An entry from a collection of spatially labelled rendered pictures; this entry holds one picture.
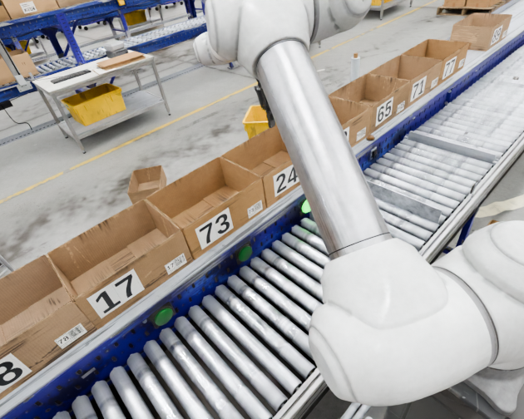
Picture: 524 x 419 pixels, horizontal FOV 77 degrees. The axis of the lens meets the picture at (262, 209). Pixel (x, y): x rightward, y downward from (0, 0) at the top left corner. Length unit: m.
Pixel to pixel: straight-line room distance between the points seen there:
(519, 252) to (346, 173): 0.25
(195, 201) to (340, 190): 1.13
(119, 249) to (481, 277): 1.27
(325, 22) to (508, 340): 0.60
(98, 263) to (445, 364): 1.27
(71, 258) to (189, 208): 0.51
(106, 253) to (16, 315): 0.36
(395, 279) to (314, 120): 0.27
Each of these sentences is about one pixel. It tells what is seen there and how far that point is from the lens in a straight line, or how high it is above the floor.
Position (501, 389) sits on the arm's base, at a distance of 0.73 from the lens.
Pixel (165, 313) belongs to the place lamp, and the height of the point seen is 0.83.
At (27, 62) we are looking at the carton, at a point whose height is 0.95.
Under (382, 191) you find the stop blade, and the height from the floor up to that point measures 0.78.
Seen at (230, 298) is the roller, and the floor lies 0.75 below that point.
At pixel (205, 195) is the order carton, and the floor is 0.90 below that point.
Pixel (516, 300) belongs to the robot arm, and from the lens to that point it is 0.56.
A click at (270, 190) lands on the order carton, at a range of 1.43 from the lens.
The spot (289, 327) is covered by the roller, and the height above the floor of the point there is 0.75.
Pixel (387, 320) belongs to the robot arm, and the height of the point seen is 1.43.
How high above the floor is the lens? 1.82
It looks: 40 degrees down
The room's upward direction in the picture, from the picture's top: 10 degrees counter-clockwise
